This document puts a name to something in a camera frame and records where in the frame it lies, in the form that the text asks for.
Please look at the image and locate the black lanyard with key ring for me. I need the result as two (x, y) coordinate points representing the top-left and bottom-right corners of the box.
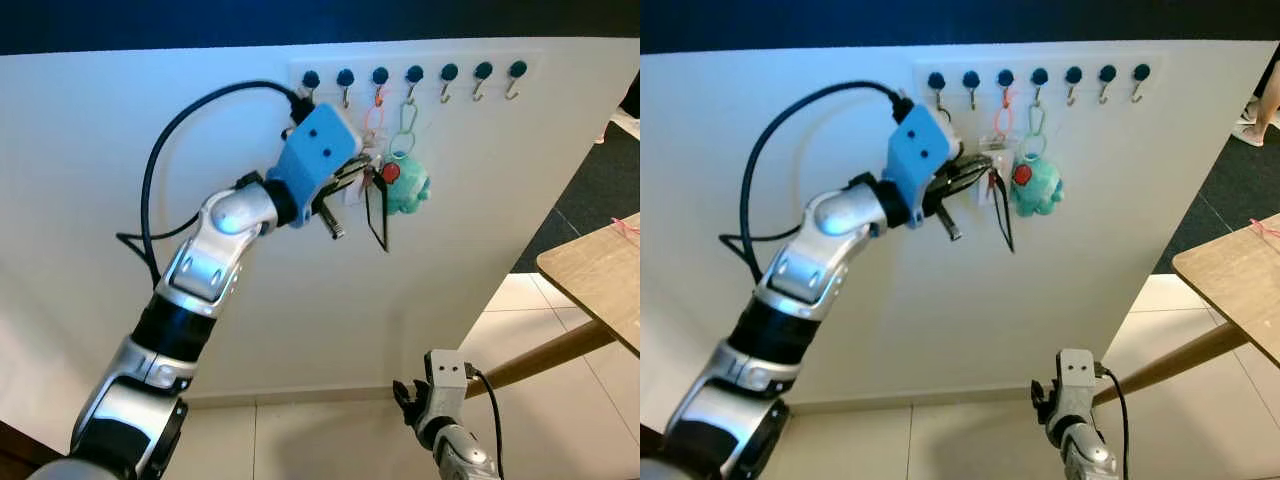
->
(362, 165), (393, 253)
(988, 165), (1017, 253)

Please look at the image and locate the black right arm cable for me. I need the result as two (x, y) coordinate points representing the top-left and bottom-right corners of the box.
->
(1095, 362), (1131, 480)
(465, 365), (506, 480)

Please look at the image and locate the teal plush toy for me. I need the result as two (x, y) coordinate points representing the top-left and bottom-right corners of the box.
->
(383, 150), (432, 216)
(1010, 153), (1063, 218)

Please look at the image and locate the white hook rail plate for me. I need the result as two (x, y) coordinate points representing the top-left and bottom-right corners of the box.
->
(289, 52), (544, 103)

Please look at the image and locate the bare-legged person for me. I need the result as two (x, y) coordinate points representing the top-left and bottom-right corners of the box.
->
(1245, 45), (1280, 136)

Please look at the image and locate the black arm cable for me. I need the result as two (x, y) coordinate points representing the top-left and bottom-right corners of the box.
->
(116, 80), (319, 291)
(720, 80), (916, 276)
(1095, 362), (1131, 480)
(465, 365), (506, 480)

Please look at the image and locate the white partition board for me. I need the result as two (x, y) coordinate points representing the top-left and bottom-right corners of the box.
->
(0, 38), (641, 451)
(640, 40), (1280, 431)

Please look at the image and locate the wooden table leg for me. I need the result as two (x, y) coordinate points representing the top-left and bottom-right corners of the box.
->
(1092, 320), (1251, 406)
(465, 318), (618, 393)

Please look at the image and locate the light wooden table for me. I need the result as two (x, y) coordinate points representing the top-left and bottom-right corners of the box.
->
(1172, 215), (1280, 366)
(537, 212), (641, 356)

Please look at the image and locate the green carabiner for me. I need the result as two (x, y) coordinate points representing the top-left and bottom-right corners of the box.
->
(1025, 100), (1049, 161)
(396, 98), (421, 161)

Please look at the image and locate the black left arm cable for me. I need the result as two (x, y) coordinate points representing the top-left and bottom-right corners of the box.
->
(116, 80), (319, 291)
(720, 80), (916, 276)

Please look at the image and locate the black floor mat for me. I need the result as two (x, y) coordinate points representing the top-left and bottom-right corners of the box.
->
(538, 120), (641, 276)
(1150, 125), (1280, 276)

